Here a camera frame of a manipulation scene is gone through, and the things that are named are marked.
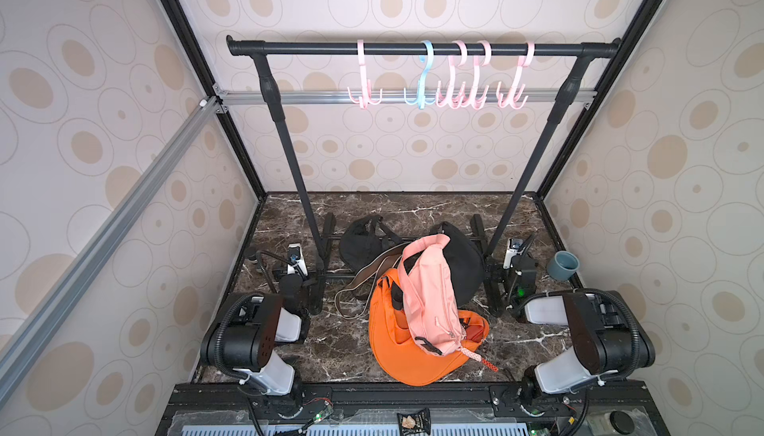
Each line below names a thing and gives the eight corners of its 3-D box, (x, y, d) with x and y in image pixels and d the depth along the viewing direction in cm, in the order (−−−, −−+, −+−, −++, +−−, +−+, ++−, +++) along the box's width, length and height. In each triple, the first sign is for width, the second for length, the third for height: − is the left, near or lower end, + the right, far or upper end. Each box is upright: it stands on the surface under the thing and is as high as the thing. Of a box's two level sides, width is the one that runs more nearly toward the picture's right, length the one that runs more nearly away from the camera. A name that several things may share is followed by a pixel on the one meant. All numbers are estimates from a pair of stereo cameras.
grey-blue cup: (551, 280, 97) (559, 271, 92) (543, 260, 102) (550, 250, 97) (574, 280, 97) (583, 271, 92) (565, 260, 102) (573, 250, 97)
